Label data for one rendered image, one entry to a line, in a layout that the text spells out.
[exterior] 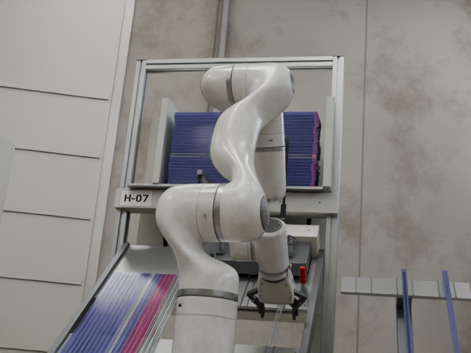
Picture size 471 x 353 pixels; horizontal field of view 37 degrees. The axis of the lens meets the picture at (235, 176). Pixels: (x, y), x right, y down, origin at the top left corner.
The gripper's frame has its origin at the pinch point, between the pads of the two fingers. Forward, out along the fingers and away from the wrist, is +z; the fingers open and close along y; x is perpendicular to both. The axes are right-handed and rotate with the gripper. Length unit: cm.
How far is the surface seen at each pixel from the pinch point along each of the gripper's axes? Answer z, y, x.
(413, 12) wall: 76, -45, -427
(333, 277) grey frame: 11.5, -12.9, -28.9
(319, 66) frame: -35, -5, -89
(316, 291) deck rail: 2.3, -9.5, -12.5
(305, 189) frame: -10.4, -3.0, -47.0
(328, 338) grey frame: 24.1, -12.1, -14.3
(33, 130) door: 87, 217, -253
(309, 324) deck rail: -0.6, -9.3, 4.2
